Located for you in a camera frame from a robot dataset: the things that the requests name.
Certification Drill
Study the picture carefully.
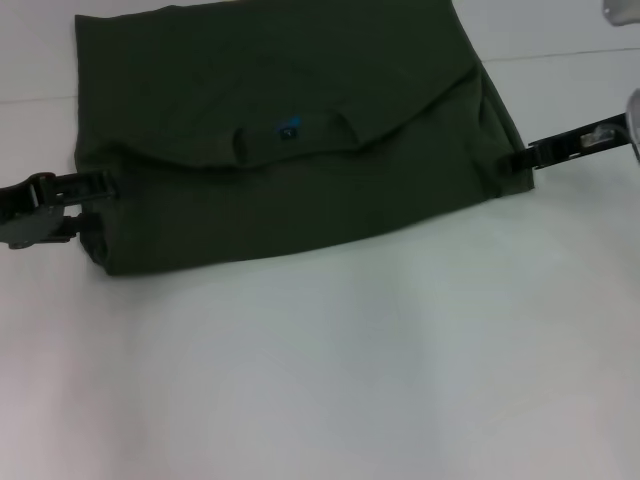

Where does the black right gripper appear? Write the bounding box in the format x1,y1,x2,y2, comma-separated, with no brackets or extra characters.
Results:
498,110,632,175

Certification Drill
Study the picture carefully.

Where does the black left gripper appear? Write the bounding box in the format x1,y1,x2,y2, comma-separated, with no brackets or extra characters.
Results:
0,169,117,250

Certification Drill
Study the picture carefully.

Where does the dark green FREE T-shirt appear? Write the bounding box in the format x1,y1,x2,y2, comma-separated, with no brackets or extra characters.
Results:
73,0,537,277

